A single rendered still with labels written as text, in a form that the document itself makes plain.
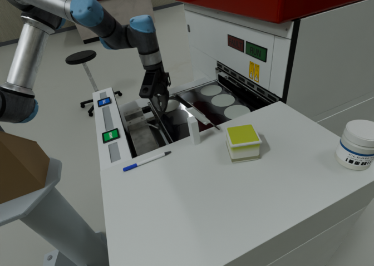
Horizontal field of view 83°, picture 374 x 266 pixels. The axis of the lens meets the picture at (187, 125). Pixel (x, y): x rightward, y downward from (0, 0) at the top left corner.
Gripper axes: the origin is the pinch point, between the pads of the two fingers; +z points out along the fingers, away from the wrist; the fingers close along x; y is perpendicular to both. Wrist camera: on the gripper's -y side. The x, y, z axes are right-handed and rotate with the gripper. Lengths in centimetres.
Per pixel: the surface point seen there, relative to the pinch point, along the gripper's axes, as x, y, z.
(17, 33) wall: 738, 527, 63
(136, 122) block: 8.9, -7.2, 1.0
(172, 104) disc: -1.9, 7.2, 1.7
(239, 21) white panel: -30.0, 21.2, -26.5
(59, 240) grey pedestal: 44, -42, 42
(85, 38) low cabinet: 394, 436, 76
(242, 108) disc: -32.4, 5.3, 1.8
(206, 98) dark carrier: -16.3, 12.5, 1.8
